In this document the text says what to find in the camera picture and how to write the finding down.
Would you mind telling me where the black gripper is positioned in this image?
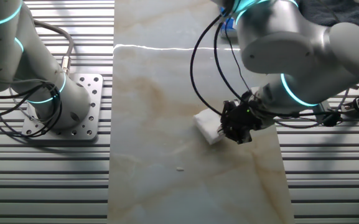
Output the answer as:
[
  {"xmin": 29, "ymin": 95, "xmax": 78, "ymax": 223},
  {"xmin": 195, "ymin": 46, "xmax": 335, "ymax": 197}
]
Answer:
[{"xmin": 218, "ymin": 91, "xmax": 276, "ymax": 145}]

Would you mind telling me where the dark folded towel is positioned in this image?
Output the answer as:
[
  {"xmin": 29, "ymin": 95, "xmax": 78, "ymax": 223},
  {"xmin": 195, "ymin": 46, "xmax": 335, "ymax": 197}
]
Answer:
[{"xmin": 297, "ymin": 0, "xmax": 359, "ymax": 28}]

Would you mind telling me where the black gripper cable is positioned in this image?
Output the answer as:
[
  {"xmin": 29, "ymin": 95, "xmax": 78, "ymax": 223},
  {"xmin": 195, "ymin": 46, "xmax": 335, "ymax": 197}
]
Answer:
[{"xmin": 189, "ymin": 11, "xmax": 359, "ymax": 130}]

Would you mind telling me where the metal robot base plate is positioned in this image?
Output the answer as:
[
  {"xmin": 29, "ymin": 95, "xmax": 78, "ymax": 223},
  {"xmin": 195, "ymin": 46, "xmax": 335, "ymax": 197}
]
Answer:
[{"xmin": 22, "ymin": 73, "xmax": 105, "ymax": 141}]

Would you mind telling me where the thin black cable bundle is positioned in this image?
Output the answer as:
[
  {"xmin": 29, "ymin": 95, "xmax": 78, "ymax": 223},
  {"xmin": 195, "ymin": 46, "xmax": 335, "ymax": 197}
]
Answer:
[{"xmin": 0, "ymin": 71, "xmax": 63, "ymax": 140}]

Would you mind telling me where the thick grey cable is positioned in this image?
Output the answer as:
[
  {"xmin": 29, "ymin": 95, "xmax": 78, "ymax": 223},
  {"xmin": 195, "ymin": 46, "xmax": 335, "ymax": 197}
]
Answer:
[{"xmin": 34, "ymin": 19, "xmax": 75, "ymax": 75}]

